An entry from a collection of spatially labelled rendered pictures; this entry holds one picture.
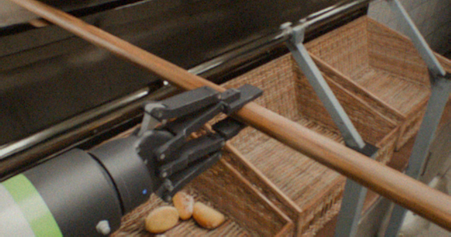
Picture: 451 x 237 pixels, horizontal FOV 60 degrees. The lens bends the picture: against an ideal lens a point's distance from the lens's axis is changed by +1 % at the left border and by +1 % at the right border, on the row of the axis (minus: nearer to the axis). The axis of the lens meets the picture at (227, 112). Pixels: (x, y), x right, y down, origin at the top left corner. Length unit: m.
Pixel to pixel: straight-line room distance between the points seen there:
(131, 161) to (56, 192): 0.07
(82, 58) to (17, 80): 0.15
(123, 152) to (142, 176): 0.03
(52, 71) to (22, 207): 0.65
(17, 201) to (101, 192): 0.06
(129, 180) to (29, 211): 0.09
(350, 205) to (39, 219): 0.75
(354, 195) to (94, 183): 0.69
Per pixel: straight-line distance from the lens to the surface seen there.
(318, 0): 1.67
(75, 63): 1.00
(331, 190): 1.11
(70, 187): 0.37
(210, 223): 1.12
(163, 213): 1.13
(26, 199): 0.36
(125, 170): 0.39
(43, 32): 0.93
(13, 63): 0.92
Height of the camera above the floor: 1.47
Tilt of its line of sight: 33 degrees down
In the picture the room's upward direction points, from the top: straight up
